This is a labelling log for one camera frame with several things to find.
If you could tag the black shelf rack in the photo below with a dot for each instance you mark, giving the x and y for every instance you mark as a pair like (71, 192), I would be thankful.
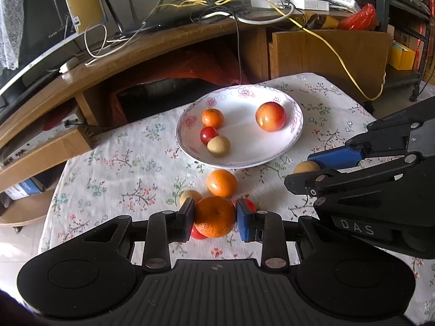
(382, 0)

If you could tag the yellow box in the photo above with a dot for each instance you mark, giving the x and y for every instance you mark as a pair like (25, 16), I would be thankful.
(401, 56)

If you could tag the red plastic bag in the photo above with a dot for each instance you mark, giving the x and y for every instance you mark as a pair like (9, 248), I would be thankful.
(360, 15)

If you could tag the white labelled box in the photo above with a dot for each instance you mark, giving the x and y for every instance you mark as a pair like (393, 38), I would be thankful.
(345, 1)

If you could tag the tan longan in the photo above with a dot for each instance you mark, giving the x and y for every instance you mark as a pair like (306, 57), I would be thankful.
(190, 197)
(219, 146)
(306, 167)

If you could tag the blue white box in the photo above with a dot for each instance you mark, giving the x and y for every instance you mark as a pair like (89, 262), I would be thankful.
(23, 188)

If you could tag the mandarin orange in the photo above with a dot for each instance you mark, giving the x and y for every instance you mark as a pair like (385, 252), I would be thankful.
(212, 118)
(221, 183)
(214, 216)

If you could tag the red yellow apple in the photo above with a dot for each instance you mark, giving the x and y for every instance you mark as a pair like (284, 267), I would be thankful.
(270, 116)

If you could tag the silver media player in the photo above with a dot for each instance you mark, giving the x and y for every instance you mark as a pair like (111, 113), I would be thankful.
(30, 146)

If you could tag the yellow framed board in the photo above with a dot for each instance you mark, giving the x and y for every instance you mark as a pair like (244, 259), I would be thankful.
(81, 0)

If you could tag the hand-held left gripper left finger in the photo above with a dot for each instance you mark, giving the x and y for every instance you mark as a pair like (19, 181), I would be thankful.
(187, 219)

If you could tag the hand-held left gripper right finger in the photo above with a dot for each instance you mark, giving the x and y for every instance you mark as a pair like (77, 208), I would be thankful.
(244, 220)

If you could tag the small white adapter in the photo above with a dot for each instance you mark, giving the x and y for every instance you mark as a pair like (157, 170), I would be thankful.
(68, 65)

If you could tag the white power strip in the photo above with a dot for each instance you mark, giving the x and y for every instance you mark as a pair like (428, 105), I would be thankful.
(266, 3)

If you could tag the wooden board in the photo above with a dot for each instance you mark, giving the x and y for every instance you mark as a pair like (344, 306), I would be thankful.
(306, 54)

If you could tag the floral tablecloth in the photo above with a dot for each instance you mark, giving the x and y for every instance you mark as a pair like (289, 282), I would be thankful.
(119, 176)

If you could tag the flat screen television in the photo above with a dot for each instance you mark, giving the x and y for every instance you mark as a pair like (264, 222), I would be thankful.
(40, 13)

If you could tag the white floral rim bowl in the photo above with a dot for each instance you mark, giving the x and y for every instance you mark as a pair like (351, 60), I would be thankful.
(244, 142)

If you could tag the crumpled brown packaging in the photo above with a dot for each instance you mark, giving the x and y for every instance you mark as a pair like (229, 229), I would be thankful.
(321, 22)

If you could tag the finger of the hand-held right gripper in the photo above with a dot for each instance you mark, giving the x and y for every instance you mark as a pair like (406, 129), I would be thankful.
(306, 183)
(336, 158)

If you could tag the red cherry tomato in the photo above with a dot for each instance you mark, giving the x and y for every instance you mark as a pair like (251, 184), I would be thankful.
(198, 234)
(206, 134)
(251, 205)

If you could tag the black router with antennas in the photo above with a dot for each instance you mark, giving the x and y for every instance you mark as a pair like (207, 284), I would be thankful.
(170, 20)

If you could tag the white lace cloth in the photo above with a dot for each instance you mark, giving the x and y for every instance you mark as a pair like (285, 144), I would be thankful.
(10, 23)

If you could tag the wooden television cabinet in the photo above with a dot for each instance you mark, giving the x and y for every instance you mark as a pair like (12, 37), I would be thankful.
(136, 47)

